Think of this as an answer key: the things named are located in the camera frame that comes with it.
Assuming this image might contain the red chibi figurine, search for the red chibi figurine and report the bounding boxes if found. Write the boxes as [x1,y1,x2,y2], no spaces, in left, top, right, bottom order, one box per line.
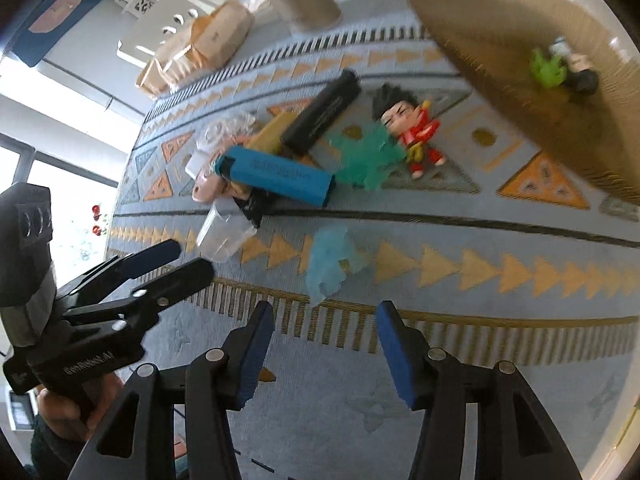
[372,84,447,180]

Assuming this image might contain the teal gummy toy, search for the teal gummy toy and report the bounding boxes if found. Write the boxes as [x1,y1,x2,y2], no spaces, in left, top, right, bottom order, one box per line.
[330,124,406,191]

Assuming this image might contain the light blue gummy toy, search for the light blue gummy toy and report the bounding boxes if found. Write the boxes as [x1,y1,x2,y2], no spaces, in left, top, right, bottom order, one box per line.
[305,226,370,307]

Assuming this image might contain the brown ribbed glass bowl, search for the brown ribbed glass bowl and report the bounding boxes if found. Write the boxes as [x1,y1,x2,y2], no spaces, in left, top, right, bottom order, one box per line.
[408,0,639,204]

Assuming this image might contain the pink patterned box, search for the pink patterned box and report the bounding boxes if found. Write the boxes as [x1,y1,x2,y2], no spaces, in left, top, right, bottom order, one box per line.
[192,165,234,204]

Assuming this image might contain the small black toy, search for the small black toy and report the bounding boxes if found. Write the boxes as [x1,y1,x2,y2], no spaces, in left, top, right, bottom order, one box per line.
[565,68,600,96]

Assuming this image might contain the lime green toy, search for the lime green toy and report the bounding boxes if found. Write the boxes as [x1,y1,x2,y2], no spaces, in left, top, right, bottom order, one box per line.
[529,48,567,89]

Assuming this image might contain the white charger plug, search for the white charger plug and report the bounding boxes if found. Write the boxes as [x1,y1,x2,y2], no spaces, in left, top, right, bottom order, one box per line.
[184,143,213,180]

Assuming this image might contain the red flower plant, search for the red flower plant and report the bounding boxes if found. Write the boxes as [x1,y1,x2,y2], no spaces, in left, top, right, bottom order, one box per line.
[92,205,103,236]

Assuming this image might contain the person's left hand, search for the person's left hand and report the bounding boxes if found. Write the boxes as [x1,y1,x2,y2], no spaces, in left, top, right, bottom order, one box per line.
[37,373,124,442]

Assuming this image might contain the patterned blue table mat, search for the patterned blue table mat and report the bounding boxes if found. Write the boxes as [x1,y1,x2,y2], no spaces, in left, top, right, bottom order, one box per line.
[107,0,639,479]

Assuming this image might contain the clear plastic cup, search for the clear plastic cup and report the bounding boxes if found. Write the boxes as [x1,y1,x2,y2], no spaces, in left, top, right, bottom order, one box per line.
[196,197,257,263]

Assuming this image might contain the white chair far left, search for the white chair far left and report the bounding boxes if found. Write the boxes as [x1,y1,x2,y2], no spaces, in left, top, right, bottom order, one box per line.
[117,0,217,68]

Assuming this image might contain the orange white tissue pack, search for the orange white tissue pack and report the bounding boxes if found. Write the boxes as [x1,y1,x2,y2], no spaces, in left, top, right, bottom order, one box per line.
[136,0,254,99]

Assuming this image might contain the blue wall picture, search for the blue wall picture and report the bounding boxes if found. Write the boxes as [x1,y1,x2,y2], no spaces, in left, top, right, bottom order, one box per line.
[11,0,102,67]

